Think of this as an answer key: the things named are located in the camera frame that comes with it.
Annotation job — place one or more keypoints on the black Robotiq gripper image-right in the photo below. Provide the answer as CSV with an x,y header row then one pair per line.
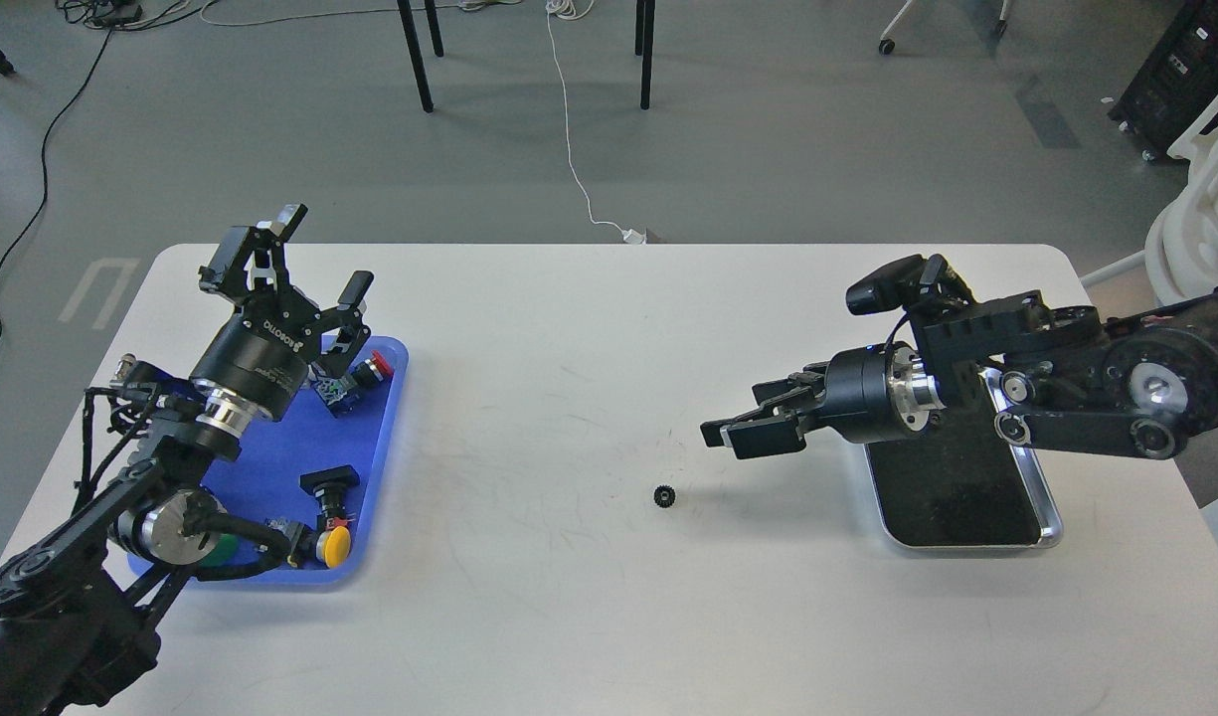
x,y
875,394

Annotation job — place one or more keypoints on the black Robotiq gripper image-left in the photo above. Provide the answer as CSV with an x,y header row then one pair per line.
x,y
256,354

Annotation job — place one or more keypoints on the blue plastic tray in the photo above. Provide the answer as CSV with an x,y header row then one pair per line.
x,y
264,481

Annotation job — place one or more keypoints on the silver metal tray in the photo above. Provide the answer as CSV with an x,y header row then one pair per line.
x,y
962,486

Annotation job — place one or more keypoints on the black table leg left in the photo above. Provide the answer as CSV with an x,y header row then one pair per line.
x,y
413,44

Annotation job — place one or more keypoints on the black table leg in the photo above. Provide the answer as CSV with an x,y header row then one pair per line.
x,y
644,23
413,44

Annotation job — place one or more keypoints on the chair caster base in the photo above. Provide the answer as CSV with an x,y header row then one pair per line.
x,y
931,24

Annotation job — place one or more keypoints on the black table leg right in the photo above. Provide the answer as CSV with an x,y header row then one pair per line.
x,y
644,23

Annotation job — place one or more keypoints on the black equipment case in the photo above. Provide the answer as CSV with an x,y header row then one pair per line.
x,y
1175,83

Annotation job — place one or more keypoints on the red push button switch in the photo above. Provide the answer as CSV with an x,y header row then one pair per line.
x,y
343,394

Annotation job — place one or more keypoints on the black push button switch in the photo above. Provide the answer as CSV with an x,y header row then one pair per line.
x,y
329,487

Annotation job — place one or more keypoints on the yellow push button switch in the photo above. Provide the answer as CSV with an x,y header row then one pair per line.
x,y
328,548

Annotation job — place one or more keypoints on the green push button switch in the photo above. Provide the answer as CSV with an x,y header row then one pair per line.
x,y
226,548

